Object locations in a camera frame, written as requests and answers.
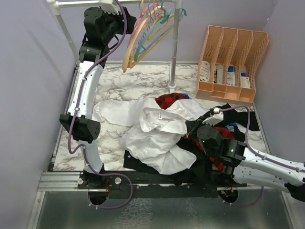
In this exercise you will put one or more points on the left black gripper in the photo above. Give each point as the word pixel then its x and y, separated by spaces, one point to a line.
pixel 121 23

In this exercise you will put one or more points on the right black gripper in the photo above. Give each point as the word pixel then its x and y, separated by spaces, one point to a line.
pixel 193 125

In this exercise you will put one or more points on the white shirt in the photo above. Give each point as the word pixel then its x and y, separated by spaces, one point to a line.
pixel 153 132

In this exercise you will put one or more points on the pink hanger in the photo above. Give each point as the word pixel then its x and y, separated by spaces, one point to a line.
pixel 144 36

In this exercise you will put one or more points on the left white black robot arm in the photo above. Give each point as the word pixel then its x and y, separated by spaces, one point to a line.
pixel 101 27

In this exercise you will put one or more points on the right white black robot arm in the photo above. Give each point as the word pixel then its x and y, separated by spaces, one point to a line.
pixel 246 165

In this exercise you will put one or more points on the red black plaid shirt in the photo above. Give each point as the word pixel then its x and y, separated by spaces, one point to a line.
pixel 165 101

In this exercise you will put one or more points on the cream orange hanger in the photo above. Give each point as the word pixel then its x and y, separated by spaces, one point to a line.
pixel 131 52

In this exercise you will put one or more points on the yellow hanger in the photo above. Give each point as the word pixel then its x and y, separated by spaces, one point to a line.
pixel 152 45

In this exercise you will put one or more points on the teal hanger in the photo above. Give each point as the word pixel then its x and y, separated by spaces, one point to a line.
pixel 167 29

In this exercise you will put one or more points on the black garment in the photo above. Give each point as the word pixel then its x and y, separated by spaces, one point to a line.
pixel 243 117
pixel 200 173

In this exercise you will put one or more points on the white remote in organizer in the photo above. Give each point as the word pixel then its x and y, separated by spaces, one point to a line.
pixel 205 71

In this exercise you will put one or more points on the white metal clothes rack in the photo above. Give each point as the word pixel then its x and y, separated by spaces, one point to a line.
pixel 57 5

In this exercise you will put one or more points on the peach plastic file organizer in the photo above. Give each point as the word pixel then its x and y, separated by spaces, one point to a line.
pixel 231 46

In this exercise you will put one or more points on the white blue red box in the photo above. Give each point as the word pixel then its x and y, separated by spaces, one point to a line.
pixel 245 81

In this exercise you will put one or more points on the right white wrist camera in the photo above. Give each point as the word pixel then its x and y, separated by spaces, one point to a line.
pixel 213 117

